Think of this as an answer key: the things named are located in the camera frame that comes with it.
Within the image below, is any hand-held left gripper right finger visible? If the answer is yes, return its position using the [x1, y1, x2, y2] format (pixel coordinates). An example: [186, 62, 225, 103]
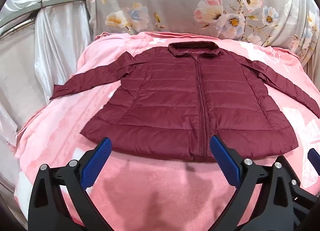
[210, 135, 304, 231]

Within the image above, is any pink fleece blanket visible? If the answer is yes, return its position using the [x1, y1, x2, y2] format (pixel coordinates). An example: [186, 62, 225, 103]
[14, 31, 320, 231]

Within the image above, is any grey curtain tieback strap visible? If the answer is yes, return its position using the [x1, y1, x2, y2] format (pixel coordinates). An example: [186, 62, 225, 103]
[0, 0, 87, 28]

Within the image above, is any maroon quilted jacket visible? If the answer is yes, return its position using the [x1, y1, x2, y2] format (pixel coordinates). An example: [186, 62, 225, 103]
[49, 41, 320, 163]

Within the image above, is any white satin curtain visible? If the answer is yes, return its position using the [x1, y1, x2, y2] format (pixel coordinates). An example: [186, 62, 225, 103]
[0, 0, 97, 146]

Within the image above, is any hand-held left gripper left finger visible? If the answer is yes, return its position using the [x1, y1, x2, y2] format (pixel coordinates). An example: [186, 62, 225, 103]
[28, 137, 113, 231]

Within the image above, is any grey floral bed sheet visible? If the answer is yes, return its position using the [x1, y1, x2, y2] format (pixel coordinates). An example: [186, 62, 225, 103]
[85, 0, 320, 69]

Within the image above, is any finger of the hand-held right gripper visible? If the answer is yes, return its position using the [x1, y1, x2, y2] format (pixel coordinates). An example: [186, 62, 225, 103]
[307, 148, 320, 169]
[289, 180, 320, 208]

